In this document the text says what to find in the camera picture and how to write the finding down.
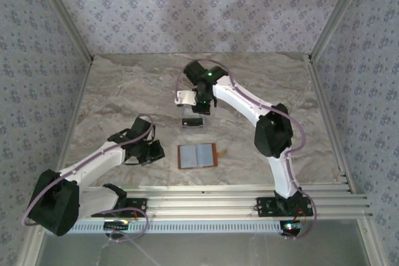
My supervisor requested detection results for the brown leather card holder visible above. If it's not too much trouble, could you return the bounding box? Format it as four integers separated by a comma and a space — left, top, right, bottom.
176, 142, 228, 170

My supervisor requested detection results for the small black box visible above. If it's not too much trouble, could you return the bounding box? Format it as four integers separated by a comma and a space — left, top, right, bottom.
180, 115, 208, 131

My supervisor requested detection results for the small circuit board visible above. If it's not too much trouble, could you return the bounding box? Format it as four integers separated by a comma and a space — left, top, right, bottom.
279, 221, 305, 236
103, 221, 130, 232

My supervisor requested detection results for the aluminium slotted base beam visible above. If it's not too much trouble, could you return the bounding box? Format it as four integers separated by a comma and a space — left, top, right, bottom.
74, 193, 374, 221

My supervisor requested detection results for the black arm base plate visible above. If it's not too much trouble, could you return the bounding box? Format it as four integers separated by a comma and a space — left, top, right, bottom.
256, 196, 314, 217
90, 197, 148, 218

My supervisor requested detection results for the aluminium side rail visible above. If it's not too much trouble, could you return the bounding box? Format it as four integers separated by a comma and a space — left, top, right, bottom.
49, 56, 95, 186
306, 54, 353, 188

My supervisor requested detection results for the aluminium table edge rail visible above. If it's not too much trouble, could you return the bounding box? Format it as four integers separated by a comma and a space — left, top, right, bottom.
84, 184, 352, 195

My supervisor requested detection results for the purple cable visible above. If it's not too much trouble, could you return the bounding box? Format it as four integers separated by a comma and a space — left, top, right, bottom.
174, 59, 317, 241
21, 113, 156, 242

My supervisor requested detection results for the grey slotted cable duct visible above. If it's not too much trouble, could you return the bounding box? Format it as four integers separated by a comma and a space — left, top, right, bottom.
68, 221, 283, 235

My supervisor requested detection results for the aluminium corner post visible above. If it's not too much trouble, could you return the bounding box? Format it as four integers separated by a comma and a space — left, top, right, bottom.
309, 0, 372, 60
29, 0, 95, 61

